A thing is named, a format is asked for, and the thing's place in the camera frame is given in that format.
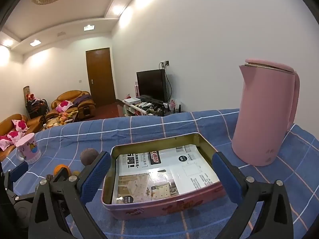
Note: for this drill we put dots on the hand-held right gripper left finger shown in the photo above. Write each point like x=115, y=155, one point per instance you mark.
x=96, y=176

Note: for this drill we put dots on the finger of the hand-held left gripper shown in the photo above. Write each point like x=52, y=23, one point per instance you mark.
x=62, y=173
x=18, y=170

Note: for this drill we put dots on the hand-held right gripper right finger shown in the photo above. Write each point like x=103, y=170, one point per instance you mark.
x=224, y=176

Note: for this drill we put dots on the orange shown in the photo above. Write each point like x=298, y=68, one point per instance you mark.
x=75, y=173
x=59, y=168

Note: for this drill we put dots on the purple-brown passion fruit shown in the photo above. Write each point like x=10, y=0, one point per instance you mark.
x=87, y=155

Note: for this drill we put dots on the pink rectangular tin box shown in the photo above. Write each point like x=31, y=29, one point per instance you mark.
x=162, y=208

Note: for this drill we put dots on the pink cartoon cup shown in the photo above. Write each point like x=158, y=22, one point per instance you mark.
x=30, y=149

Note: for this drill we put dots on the pink flowered cushion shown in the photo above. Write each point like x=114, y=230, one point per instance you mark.
x=11, y=139
x=63, y=105
x=20, y=125

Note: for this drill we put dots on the printed paper leaflet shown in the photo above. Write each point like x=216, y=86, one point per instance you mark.
x=189, y=171

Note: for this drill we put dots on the brown leather sofa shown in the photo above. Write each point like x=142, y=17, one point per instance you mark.
x=7, y=123

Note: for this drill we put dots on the cluttered coffee table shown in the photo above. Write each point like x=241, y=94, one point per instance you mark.
x=61, y=120

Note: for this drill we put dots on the pile of black bags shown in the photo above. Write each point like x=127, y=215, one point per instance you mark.
x=37, y=108

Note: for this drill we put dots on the pink electric kettle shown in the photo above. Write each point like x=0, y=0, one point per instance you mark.
x=259, y=119

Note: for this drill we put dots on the blue checked cloth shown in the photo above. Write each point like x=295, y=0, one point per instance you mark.
x=149, y=129

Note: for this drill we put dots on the purple cloth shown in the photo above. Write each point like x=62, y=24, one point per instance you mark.
x=82, y=99

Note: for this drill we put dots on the white television stand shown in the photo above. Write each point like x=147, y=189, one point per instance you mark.
x=132, y=108

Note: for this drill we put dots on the brown leather armchair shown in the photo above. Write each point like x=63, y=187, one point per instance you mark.
x=67, y=95

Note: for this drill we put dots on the framed picture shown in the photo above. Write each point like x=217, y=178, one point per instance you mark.
x=27, y=92

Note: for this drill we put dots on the white set-top box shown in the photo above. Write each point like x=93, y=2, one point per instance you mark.
x=132, y=100

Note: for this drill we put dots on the pink flower decoration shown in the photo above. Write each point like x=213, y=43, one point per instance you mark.
x=174, y=104

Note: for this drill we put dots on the brown wooden door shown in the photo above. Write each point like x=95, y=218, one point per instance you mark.
x=99, y=77

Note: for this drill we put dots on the black television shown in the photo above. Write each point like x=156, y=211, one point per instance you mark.
x=150, y=84

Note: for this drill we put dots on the square ceiling light panel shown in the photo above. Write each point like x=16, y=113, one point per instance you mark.
x=35, y=42

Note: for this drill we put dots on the wall socket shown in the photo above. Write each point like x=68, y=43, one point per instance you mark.
x=165, y=63

